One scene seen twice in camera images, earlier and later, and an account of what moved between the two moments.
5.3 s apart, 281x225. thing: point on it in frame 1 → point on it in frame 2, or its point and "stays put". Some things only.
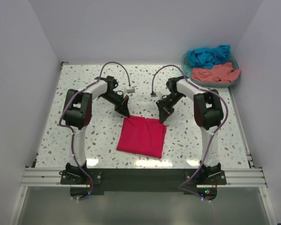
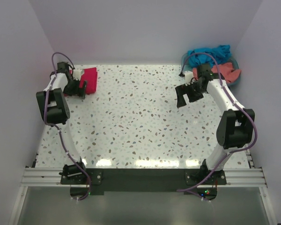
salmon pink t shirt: (224, 73) stays put
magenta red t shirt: (142, 136) → (90, 75)
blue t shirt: (207, 58) stays put
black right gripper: (162, 105) → (181, 90)
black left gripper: (122, 105) → (78, 91)
